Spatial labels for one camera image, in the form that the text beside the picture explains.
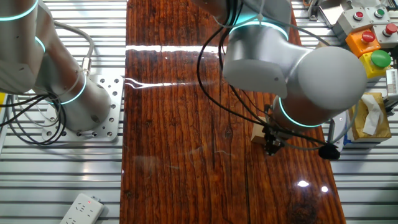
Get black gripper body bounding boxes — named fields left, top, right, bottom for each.
left=264, top=124, right=285, bottom=146

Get small wooden block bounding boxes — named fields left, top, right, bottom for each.
left=250, top=116, right=269, bottom=145

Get glossy brown wooden board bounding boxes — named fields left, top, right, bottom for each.
left=119, top=0, right=347, bottom=224

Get gold tissue box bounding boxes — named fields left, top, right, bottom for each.
left=348, top=91, right=392, bottom=141

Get yellow box with green button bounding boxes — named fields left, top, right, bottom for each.
left=359, top=49, right=392, bottom=80

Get orange box with red button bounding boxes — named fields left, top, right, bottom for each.
left=345, top=29, right=382, bottom=59

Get grey box with red button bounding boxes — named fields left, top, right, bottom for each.
left=336, top=8, right=369, bottom=35
left=372, top=23, right=398, bottom=49

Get grey box with green button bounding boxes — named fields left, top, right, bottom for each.
left=364, top=6, right=391, bottom=27

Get white power strip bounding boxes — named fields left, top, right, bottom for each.
left=58, top=193, right=105, bottom=224

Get wrist camera with grey bracket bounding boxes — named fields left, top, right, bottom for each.
left=318, top=111, right=348, bottom=161

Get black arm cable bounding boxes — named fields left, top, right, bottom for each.
left=196, top=0, right=327, bottom=147

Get silver camera with ribbed housing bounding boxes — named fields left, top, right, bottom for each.
left=382, top=68, right=398, bottom=116

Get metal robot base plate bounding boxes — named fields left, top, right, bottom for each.
left=41, top=74, right=124, bottom=143

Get cable bundle at robot base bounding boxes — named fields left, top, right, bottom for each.
left=0, top=93, right=68, bottom=146

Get grey robot cable with connector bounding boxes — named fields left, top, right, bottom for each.
left=51, top=19, right=95, bottom=77

